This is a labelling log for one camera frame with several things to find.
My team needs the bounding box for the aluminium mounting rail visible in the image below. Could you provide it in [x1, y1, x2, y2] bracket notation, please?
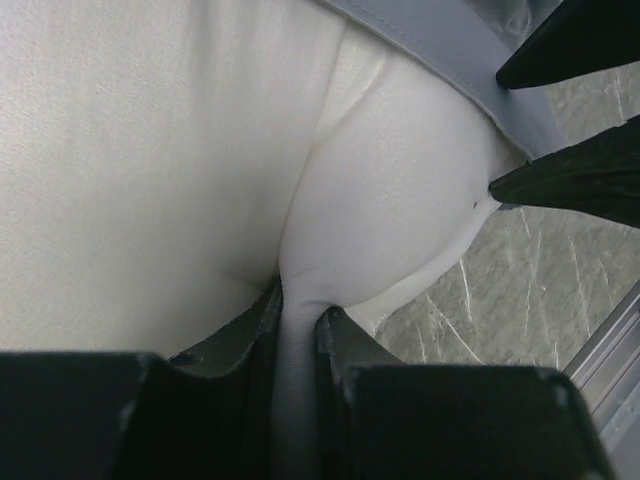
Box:
[565, 285, 639, 479]

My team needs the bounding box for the white pillow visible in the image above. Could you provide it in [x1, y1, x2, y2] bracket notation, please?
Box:
[1, 1, 522, 479]

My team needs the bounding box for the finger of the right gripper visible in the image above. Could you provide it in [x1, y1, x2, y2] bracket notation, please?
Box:
[489, 116, 639, 225]
[496, 0, 639, 89]

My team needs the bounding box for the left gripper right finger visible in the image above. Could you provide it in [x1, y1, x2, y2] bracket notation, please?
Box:
[315, 308, 615, 479]

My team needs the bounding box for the grey pillowcase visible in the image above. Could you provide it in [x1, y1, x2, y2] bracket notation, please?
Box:
[328, 1, 564, 160]

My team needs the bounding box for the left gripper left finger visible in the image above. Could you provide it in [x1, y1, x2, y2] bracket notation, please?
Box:
[1, 281, 282, 479]

